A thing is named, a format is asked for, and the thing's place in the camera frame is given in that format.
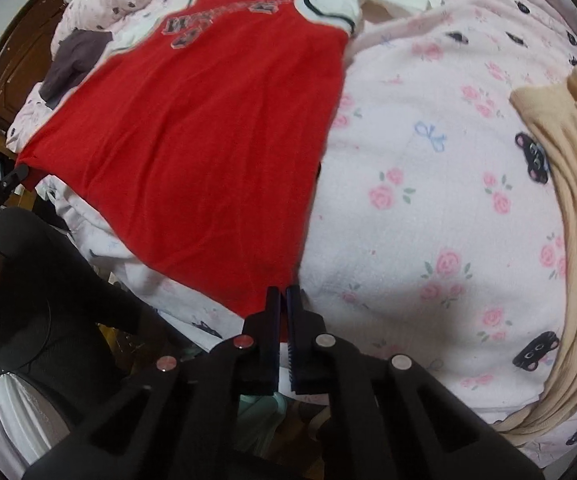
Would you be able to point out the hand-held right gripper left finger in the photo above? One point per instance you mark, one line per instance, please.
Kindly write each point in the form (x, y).
(273, 325)

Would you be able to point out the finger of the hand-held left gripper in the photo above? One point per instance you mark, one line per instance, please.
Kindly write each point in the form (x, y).
(12, 180)

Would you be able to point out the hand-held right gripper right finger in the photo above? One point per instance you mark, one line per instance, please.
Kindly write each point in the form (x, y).
(296, 335)

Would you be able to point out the red and white jersey shirt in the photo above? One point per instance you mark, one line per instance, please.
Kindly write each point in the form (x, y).
(193, 135)

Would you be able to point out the mint green cloth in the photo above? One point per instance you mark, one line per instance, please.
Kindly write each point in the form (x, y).
(258, 415)

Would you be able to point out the dark wooden headboard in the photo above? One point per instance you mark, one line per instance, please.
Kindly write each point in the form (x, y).
(18, 70)

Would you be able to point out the person's dark knit clothing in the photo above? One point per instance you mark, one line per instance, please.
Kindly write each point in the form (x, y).
(53, 300)

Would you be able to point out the dark grey cloth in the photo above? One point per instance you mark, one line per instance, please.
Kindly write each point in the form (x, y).
(73, 60)

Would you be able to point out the pink cat print quilt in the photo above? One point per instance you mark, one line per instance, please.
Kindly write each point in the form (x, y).
(418, 210)

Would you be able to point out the person's white trousers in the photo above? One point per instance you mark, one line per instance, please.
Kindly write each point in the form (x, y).
(3, 410)

